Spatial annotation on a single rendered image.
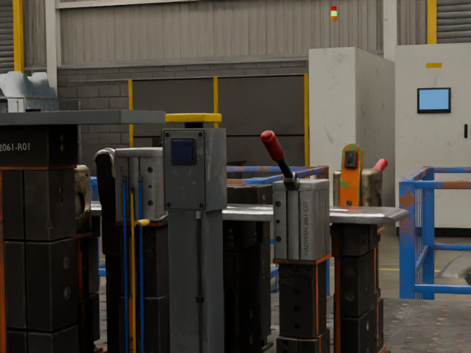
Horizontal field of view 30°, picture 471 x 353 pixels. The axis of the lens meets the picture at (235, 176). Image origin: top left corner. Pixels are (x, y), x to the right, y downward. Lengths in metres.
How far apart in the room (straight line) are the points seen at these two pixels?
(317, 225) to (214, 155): 0.21
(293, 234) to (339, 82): 8.17
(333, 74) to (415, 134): 1.07
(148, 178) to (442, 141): 8.04
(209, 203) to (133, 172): 0.25
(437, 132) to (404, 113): 0.40
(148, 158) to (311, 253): 0.30
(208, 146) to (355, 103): 8.27
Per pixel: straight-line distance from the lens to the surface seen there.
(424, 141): 9.35
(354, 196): 1.61
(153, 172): 1.38
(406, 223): 3.27
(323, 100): 9.48
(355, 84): 9.43
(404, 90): 9.37
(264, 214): 1.44
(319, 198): 1.31
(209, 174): 1.17
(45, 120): 1.25
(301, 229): 1.30
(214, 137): 1.19
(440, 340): 1.89
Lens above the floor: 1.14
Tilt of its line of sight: 3 degrees down
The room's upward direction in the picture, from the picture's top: 1 degrees counter-clockwise
